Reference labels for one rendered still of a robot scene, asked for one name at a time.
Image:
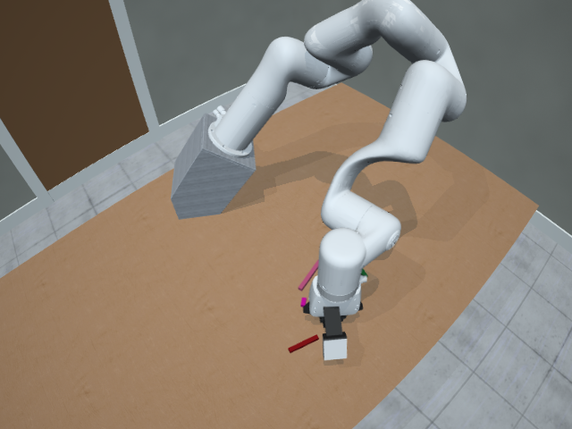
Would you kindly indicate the dark red rod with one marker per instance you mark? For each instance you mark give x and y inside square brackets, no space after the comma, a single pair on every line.
[303,343]

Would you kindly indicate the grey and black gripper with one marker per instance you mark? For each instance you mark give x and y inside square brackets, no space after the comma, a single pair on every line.
[318,302]

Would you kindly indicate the pink rod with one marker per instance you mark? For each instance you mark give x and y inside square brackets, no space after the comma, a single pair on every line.
[309,276]

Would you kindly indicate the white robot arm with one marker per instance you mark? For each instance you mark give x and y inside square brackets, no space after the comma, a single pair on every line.
[428,95]

